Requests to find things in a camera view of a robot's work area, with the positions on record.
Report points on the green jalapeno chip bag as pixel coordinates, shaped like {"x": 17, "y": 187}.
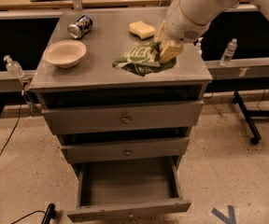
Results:
{"x": 143, "y": 60}

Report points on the beige bowl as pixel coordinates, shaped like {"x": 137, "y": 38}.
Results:
{"x": 65, "y": 54}

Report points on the left hand sanitizer bottle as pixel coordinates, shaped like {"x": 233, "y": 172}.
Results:
{"x": 13, "y": 67}

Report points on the grey top drawer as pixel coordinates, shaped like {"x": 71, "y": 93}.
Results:
{"x": 113, "y": 118}

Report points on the black table leg base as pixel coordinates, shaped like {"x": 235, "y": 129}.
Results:
{"x": 249, "y": 115}

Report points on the crushed blue soda can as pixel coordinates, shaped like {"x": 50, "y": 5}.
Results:
{"x": 80, "y": 27}

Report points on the grey open bottom drawer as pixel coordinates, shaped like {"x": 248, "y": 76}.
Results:
{"x": 126, "y": 189}

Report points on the yellow sponge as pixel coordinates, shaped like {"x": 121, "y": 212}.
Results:
{"x": 141, "y": 29}

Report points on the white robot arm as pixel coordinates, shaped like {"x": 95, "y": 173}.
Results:
{"x": 186, "y": 20}

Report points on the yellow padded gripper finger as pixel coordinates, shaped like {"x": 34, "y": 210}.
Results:
{"x": 159, "y": 36}
{"x": 169, "y": 49}

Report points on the clear water bottle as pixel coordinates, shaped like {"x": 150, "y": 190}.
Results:
{"x": 229, "y": 52}

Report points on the grey drawer cabinet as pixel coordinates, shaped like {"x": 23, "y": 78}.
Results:
{"x": 115, "y": 104}

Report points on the grey middle drawer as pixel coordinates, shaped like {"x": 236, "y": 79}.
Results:
{"x": 125, "y": 150}

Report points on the small white pump bottle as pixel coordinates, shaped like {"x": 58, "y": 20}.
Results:
{"x": 199, "y": 46}

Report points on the black stand foot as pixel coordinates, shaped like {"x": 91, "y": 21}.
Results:
{"x": 49, "y": 213}

